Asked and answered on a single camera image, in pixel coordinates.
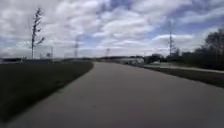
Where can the grey paved path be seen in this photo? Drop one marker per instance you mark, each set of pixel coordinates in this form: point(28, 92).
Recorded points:
point(126, 100)

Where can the grass strip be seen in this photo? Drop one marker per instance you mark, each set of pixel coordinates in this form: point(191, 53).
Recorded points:
point(200, 76)

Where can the clump of dark trees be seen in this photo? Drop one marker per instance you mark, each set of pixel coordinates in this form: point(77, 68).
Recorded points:
point(210, 53)

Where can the bare thin tree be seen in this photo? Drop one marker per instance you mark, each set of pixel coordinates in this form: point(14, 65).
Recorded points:
point(33, 36)

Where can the pale grey road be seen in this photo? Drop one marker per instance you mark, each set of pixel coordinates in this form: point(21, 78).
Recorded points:
point(186, 68)

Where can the power pylon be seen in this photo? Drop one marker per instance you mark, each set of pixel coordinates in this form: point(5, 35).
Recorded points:
point(76, 50)
point(170, 43)

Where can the dark grass field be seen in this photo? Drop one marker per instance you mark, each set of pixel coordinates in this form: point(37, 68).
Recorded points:
point(30, 83)

